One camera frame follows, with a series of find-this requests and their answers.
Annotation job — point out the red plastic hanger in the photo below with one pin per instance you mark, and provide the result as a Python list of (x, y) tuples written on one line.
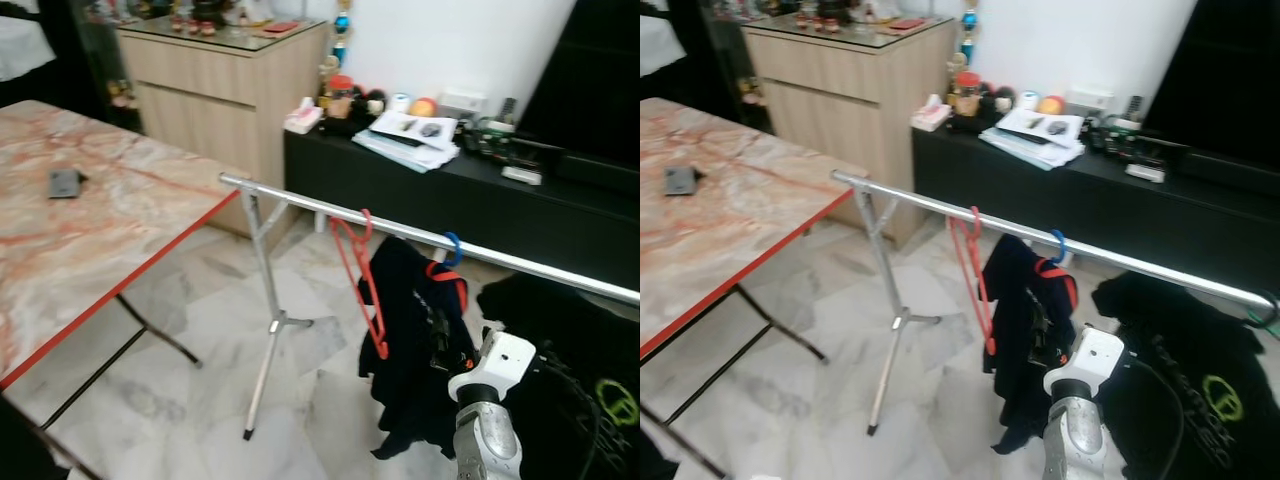
[(381, 345), (990, 340)]

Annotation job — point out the blue plastic hanger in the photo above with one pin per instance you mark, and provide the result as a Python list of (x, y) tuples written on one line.
[(1062, 242), (457, 245)]

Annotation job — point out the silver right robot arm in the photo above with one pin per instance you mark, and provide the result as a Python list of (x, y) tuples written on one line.
[(487, 440), (1075, 440)]

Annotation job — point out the green plastic hanger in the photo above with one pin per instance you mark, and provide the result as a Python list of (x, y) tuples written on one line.
[(1265, 320)]

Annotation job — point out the black shirt with green logo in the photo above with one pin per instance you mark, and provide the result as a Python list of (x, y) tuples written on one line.
[(560, 340), (1170, 350)]

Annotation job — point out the black TV console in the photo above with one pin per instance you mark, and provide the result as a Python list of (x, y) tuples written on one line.
[(450, 200), (1100, 210)]

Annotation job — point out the small white device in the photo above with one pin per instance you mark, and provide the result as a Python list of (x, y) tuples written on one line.
[(523, 175), (1146, 172)]

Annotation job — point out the silver metal clothes rack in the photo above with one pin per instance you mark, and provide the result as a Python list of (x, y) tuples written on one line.
[(920, 205), (300, 203)]

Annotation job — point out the green electronics pile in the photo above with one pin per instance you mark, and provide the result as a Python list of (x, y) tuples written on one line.
[(490, 138), (1118, 135)]

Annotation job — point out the orange ball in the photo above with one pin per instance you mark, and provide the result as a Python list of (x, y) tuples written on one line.
[(424, 107), (1051, 105)]

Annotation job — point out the small white cup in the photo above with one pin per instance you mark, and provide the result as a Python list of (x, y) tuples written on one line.
[(1027, 101), (400, 103)]

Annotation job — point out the black upright remote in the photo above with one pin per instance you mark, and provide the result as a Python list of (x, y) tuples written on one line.
[(507, 110), (1135, 108)]

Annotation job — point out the white rectangular box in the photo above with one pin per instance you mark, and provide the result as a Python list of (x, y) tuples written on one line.
[(1088, 101), (462, 103)]

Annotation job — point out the black round ornament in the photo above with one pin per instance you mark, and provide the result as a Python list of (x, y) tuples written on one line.
[(367, 103), (995, 101)]

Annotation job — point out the pink tissue box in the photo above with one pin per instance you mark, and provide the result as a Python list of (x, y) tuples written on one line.
[(303, 116), (930, 114)]

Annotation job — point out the red-lidded jar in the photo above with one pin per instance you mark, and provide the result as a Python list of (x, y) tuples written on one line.
[(340, 97), (967, 95)]

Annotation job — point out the small black phone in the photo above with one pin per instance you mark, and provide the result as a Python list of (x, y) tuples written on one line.
[(681, 181), (65, 184)]

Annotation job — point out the light wooden cabinet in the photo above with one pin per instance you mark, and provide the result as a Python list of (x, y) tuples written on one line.
[(220, 100), (850, 100)]

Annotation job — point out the black television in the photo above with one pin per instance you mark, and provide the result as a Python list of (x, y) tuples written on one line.
[(1230, 70), (600, 70)]

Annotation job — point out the marble-top folding table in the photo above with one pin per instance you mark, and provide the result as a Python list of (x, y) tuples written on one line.
[(100, 230), (740, 220)]

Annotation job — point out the blue trophy ornament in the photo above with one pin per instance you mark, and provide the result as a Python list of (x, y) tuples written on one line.
[(969, 25), (342, 25)]

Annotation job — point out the red flat box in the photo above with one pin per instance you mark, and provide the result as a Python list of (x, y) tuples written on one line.
[(280, 26), (906, 24)]

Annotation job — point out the dark glass display cabinet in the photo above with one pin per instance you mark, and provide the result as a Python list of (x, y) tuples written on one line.
[(715, 50), (95, 50)]

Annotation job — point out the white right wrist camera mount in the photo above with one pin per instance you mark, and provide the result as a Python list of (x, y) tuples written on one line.
[(1095, 355), (505, 360)]

